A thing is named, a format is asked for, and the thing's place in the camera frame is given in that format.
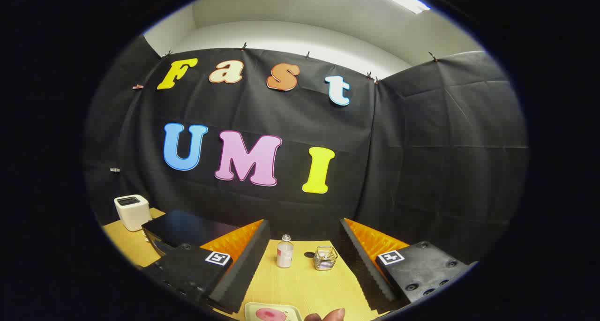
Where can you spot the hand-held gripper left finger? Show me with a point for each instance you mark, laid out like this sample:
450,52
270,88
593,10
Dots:
248,265

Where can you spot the white toaster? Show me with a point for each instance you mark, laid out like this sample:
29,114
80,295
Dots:
133,215

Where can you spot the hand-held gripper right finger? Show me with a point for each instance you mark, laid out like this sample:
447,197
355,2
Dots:
361,269

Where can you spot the white square plate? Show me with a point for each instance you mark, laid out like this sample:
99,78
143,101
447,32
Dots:
251,309

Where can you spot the black toaster oven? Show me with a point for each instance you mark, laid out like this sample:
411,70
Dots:
183,227

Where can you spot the pink round food slice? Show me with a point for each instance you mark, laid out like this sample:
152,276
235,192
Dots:
271,315

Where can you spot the clear glass bottle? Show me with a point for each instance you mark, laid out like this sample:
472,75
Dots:
284,255

